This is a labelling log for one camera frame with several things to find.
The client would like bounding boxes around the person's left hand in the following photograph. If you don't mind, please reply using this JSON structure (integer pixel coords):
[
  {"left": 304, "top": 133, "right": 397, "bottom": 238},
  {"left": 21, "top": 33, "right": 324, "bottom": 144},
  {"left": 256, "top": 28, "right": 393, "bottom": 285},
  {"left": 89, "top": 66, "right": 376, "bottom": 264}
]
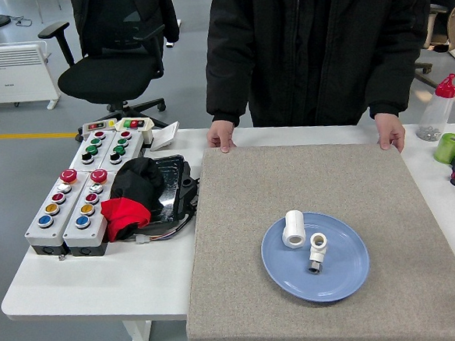
[{"left": 373, "top": 111, "right": 408, "bottom": 156}]

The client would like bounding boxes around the person's right hand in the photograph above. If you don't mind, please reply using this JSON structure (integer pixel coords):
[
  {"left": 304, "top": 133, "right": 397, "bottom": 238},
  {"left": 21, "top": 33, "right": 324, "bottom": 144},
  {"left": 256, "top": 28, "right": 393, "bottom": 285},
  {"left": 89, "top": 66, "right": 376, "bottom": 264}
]
[{"left": 205, "top": 118, "right": 238, "bottom": 155}]

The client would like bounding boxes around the large white pipe tee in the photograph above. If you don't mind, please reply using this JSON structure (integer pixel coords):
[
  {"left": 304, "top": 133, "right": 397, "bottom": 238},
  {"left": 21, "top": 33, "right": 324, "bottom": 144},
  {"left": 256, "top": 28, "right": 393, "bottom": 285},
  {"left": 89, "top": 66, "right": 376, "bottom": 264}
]
[{"left": 280, "top": 209, "right": 307, "bottom": 250}]

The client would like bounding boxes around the small white pipe fitting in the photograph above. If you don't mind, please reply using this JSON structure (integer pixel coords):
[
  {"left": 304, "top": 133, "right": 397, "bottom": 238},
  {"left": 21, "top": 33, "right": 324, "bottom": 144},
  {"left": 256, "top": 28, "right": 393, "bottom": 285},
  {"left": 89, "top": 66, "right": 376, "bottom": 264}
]
[{"left": 304, "top": 231, "right": 331, "bottom": 276}]

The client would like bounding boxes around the blue round plate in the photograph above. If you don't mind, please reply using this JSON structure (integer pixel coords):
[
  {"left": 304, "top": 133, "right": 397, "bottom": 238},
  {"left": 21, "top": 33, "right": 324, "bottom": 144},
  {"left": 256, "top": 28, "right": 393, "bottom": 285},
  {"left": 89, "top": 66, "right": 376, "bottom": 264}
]
[{"left": 258, "top": 207, "right": 373, "bottom": 308}]

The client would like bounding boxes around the green cup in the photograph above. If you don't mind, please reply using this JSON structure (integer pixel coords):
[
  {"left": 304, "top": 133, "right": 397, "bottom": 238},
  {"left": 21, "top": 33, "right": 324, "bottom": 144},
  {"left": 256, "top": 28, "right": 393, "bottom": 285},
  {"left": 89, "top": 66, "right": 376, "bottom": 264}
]
[{"left": 431, "top": 132, "right": 455, "bottom": 166}]

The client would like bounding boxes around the clear bottle red cap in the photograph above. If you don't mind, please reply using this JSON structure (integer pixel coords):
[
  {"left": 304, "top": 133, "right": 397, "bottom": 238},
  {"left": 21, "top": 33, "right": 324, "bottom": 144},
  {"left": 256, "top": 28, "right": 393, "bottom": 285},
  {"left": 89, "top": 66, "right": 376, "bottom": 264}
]
[{"left": 411, "top": 72, "right": 455, "bottom": 143}]

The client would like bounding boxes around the black electronic housing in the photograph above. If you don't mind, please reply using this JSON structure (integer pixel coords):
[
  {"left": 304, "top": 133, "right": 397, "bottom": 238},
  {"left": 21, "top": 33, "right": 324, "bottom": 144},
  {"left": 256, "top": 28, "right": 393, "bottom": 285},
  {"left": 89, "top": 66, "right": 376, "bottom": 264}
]
[{"left": 148, "top": 153, "right": 200, "bottom": 223}]

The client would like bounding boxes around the grey-brown mat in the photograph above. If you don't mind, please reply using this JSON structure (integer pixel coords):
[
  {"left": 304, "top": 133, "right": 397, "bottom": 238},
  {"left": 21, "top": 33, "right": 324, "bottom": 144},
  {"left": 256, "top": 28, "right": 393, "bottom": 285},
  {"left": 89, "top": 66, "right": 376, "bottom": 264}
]
[{"left": 173, "top": 131, "right": 455, "bottom": 341}]

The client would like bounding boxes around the four-button control box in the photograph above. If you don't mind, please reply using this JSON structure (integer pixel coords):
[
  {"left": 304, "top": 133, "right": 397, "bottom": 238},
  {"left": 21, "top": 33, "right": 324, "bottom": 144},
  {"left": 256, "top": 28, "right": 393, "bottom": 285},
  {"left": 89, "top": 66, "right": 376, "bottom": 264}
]
[
  {"left": 97, "top": 128, "right": 146, "bottom": 169},
  {"left": 67, "top": 128, "right": 120, "bottom": 173}
]

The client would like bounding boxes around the black and red cloth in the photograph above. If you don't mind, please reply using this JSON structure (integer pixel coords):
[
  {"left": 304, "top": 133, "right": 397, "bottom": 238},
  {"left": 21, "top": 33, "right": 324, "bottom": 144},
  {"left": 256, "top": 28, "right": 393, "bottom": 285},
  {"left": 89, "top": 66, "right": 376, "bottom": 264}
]
[{"left": 97, "top": 156, "right": 169, "bottom": 242}]

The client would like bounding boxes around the grey office chair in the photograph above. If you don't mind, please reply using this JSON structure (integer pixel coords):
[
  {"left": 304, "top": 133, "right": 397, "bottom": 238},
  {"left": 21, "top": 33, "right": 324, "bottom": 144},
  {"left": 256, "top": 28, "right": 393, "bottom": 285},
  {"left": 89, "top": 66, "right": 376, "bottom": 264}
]
[{"left": 409, "top": 2, "right": 455, "bottom": 88}]

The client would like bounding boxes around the person in black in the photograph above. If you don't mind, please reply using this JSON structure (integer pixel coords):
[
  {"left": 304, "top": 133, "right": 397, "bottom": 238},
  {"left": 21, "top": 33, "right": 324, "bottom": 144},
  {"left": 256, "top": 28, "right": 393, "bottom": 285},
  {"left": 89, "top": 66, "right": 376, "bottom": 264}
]
[{"left": 199, "top": 0, "right": 439, "bottom": 136}]

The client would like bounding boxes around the black office chair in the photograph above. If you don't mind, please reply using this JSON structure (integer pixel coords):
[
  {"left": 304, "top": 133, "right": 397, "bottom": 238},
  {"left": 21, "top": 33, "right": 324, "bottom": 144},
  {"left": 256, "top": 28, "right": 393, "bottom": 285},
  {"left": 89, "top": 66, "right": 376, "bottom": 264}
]
[{"left": 35, "top": 0, "right": 189, "bottom": 145}]

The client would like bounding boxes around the five-button control box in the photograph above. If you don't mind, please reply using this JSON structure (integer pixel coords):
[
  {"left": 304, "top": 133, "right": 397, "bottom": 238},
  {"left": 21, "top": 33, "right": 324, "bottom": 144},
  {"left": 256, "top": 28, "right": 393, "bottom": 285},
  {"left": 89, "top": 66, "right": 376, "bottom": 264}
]
[
  {"left": 19, "top": 167, "right": 96, "bottom": 258},
  {"left": 58, "top": 167, "right": 121, "bottom": 258}
]

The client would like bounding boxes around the white table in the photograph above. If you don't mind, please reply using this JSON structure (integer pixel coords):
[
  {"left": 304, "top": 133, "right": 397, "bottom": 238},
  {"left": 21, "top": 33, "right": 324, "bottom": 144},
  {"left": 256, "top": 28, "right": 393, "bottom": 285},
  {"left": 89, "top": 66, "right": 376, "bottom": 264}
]
[{"left": 0, "top": 109, "right": 455, "bottom": 341}]

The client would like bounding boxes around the white panel heater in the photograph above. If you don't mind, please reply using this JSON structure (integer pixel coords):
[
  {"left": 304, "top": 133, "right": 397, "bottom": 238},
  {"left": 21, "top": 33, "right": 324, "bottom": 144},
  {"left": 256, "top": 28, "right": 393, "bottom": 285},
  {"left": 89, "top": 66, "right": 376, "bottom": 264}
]
[{"left": 0, "top": 39, "right": 63, "bottom": 114}]

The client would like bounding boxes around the white switch plate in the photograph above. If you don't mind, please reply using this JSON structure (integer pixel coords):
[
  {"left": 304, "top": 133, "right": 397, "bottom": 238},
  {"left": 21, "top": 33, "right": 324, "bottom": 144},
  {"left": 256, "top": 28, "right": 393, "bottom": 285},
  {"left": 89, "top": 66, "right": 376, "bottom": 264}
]
[{"left": 148, "top": 121, "right": 182, "bottom": 153}]

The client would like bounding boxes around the beige green-red switch box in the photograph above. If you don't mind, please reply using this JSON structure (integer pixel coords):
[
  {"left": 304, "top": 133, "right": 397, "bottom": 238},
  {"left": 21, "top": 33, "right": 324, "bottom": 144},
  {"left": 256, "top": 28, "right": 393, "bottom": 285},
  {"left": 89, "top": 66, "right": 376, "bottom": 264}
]
[{"left": 114, "top": 115, "right": 156, "bottom": 146}]

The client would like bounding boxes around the wire bundle white connector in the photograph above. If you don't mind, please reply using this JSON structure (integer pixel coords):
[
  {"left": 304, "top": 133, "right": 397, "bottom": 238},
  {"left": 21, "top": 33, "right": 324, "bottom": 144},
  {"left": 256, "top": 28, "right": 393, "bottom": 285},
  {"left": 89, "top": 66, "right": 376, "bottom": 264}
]
[{"left": 133, "top": 213, "right": 196, "bottom": 244}]

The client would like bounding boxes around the grey rocker switch box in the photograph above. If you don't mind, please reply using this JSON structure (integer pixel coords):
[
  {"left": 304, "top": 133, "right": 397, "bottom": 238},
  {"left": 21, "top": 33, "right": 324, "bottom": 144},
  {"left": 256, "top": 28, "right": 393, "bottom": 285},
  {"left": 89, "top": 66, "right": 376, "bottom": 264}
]
[{"left": 81, "top": 118, "right": 118, "bottom": 135}]

